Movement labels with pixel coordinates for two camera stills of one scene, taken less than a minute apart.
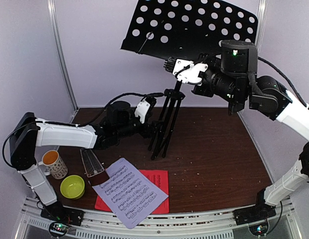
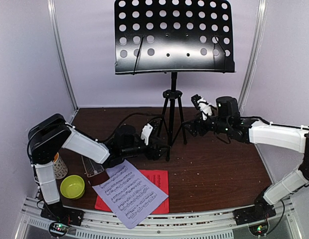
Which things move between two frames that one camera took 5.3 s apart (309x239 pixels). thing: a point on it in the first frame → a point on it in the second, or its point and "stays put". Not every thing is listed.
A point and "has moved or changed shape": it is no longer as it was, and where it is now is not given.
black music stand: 184,29 has moved or changed shape
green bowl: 73,186 stays put
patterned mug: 55,166 stays put
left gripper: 150,129 → 156,155
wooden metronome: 93,169 stays put
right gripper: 202,55 → 194,123
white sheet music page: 129,193 stays put
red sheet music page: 160,178 stays put
